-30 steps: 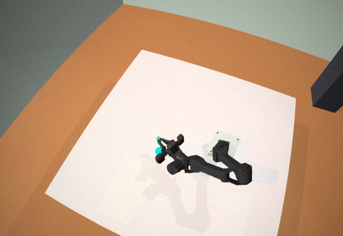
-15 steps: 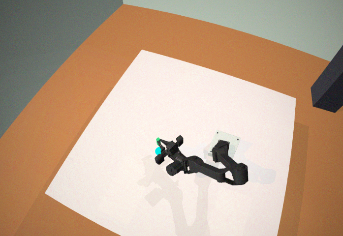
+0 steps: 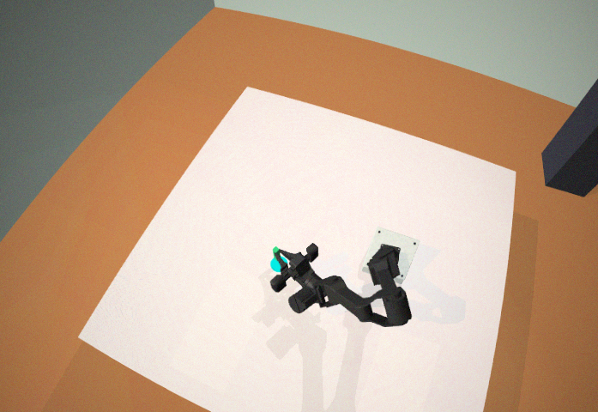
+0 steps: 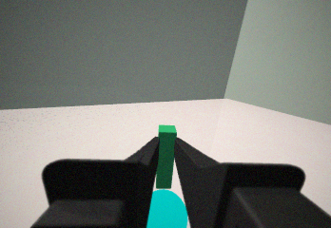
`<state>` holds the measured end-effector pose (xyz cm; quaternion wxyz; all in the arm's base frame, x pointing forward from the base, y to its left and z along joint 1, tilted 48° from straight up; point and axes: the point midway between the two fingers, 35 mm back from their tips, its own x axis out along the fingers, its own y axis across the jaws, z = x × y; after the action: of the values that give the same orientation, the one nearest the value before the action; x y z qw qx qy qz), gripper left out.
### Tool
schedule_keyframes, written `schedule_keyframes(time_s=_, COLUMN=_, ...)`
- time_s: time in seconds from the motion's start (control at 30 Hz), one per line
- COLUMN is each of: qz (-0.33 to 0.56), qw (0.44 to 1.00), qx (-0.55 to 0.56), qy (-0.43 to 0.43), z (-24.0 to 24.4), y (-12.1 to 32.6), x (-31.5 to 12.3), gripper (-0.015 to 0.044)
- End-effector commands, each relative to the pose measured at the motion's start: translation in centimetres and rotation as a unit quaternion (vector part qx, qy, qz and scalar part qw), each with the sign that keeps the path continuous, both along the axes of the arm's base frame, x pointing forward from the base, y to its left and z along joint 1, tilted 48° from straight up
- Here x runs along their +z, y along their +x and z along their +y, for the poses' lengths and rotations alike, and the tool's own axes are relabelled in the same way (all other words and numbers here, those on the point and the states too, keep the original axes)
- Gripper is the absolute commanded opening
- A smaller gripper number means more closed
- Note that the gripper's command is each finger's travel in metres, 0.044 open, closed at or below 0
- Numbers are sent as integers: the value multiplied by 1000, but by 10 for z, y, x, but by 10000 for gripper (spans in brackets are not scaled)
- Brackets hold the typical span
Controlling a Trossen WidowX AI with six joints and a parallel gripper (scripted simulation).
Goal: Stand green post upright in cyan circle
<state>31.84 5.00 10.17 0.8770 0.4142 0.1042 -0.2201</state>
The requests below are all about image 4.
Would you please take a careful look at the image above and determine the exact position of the green rectangular post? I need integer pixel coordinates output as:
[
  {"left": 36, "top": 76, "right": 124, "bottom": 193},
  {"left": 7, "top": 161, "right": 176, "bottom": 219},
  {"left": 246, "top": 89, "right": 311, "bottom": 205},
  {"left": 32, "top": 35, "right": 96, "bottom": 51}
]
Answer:
[{"left": 156, "top": 124, "right": 177, "bottom": 189}]

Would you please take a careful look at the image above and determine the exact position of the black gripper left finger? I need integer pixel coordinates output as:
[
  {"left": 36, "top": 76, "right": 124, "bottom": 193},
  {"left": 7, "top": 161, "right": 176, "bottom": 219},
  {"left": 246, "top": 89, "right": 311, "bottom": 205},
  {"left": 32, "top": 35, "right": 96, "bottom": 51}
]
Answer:
[{"left": 41, "top": 137, "right": 160, "bottom": 228}]

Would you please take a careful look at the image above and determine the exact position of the cyan circle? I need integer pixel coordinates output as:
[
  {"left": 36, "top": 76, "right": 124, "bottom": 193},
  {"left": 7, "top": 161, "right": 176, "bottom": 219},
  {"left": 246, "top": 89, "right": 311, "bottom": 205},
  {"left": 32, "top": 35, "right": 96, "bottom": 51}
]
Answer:
[{"left": 146, "top": 189, "right": 187, "bottom": 228}]

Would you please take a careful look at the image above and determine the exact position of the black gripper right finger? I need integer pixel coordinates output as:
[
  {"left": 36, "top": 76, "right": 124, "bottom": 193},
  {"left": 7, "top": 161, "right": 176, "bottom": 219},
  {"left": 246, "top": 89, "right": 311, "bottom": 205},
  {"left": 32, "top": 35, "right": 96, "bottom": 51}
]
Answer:
[{"left": 174, "top": 137, "right": 306, "bottom": 228}]

